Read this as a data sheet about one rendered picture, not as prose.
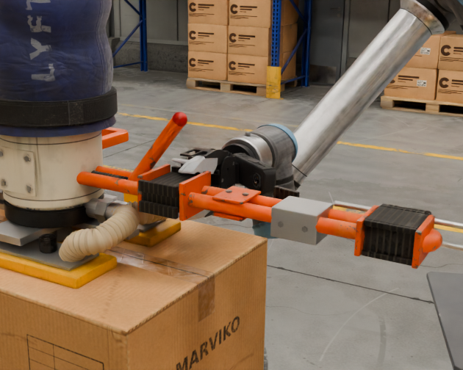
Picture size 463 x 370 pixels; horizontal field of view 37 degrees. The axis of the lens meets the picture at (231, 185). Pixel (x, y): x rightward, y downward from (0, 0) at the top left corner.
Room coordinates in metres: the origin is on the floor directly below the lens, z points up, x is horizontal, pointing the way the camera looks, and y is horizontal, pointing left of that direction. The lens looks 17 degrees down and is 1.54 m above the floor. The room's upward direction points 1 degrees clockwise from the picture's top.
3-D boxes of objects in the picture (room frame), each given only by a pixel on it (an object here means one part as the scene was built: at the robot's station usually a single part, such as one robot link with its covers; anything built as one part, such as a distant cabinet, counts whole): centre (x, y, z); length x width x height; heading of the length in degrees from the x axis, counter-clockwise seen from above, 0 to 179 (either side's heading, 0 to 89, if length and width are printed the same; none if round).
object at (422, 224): (0.85, -0.22, 1.21); 0.08 x 0.07 x 0.05; 61
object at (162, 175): (1.03, 0.09, 1.21); 0.10 x 0.08 x 0.06; 151
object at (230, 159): (1.15, 0.02, 1.21); 0.12 x 0.09 x 0.08; 151
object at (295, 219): (0.92, -0.10, 1.20); 0.07 x 0.07 x 0.04; 61
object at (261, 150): (1.22, -0.02, 1.21); 0.09 x 0.05 x 0.10; 61
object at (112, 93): (1.15, 0.31, 1.33); 0.23 x 0.23 x 0.04
